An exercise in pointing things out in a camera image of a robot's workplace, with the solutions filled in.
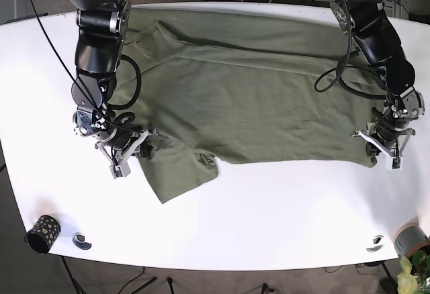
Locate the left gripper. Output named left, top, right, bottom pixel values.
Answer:
left=350, top=114, right=415, bottom=170

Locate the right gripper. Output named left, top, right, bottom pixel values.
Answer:
left=95, top=128, right=157, bottom=179

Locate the left silver table grommet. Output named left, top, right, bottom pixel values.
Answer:
left=72, top=233, right=92, bottom=250

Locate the right silver table grommet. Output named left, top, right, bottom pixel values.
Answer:
left=365, top=235, right=385, bottom=253

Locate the silver table grommet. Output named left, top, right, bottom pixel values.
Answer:
left=365, top=235, right=385, bottom=253
left=72, top=233, right=92, bottom=250

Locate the olive green T-shirt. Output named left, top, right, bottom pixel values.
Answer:
left=123, top=9, right=384, bottom=203

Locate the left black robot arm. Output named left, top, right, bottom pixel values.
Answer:
left=330, top=0, right=425, bottom=170

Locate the grey flower pot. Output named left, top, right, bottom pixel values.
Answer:
left=392, top=223, right=429, bottom=258

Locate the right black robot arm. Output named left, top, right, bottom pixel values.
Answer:
left=70, top=0, right=153, bottom=179

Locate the black gold-dotted cup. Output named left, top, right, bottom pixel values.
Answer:
left=24, top=215, right=61, bottom=254

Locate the green potted plant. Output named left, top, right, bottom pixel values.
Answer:
left=397, top=250, right=429, bottom=294

